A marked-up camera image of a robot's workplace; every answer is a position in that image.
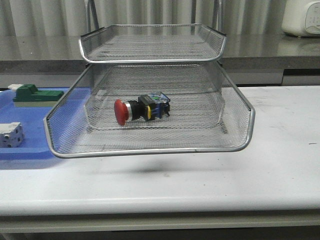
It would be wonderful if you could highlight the green terminal block component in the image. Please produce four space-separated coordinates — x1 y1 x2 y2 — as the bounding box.
8 84 64 107

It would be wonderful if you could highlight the steel back counter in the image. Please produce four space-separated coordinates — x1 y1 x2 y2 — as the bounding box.
0 34 320 89

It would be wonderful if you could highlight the white appliance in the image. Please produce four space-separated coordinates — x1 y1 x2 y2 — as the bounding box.
281 0 320 37

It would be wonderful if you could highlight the blue plastic tray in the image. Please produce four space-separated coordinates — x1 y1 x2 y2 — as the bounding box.
0 87 90 160

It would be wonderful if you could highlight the white electrical block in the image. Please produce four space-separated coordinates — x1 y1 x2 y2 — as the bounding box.
0 122 25 148

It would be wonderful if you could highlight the silver rack frame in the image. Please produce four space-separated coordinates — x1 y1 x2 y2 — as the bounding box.
83 0 229 134

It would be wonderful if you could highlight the red emergency stop button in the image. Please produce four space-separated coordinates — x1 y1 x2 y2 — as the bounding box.
113 92 171 126

